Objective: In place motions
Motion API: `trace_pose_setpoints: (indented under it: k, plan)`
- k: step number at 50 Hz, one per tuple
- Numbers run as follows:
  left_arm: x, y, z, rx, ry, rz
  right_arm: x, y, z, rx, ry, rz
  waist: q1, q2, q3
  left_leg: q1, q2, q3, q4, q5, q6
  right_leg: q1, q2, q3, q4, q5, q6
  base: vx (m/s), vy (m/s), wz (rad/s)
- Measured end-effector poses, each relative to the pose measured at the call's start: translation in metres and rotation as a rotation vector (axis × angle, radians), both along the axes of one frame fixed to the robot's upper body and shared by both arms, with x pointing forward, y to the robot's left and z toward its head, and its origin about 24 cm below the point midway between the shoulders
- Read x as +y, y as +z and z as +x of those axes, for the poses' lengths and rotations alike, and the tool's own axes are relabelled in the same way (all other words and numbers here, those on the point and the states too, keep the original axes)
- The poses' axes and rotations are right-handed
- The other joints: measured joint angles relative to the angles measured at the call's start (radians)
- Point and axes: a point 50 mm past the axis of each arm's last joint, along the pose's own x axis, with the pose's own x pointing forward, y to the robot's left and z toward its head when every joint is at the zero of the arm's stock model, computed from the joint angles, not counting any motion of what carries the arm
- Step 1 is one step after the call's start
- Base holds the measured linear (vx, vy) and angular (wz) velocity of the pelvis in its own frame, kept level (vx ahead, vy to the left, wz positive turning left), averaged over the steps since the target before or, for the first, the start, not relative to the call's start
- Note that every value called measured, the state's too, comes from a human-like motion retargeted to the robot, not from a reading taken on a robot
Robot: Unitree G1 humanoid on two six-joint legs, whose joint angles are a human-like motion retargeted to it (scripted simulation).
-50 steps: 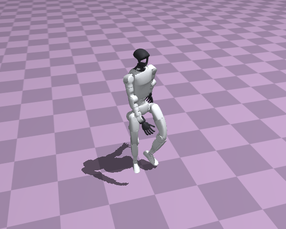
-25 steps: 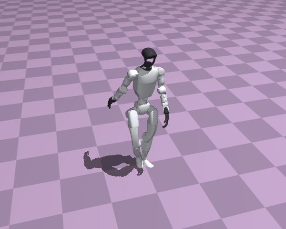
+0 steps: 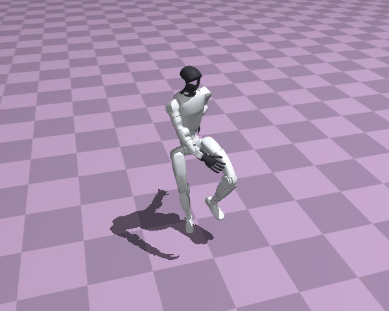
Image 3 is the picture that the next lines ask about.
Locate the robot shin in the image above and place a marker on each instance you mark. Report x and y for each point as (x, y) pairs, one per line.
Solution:
(185, 202)
(221, 192)

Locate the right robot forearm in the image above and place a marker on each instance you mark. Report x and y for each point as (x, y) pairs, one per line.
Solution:
(191, 146)

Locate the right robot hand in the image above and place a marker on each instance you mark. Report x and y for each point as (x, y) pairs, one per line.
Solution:
(210, 161)

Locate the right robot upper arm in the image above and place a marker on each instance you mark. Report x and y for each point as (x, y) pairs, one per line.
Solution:
(172, 108)

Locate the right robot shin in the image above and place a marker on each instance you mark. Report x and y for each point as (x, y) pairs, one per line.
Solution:
(185, 202)

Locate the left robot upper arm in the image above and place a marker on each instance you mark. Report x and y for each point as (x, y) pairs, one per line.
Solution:
(207, 94)

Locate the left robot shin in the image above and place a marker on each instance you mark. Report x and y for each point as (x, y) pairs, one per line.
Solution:
(221, 192)

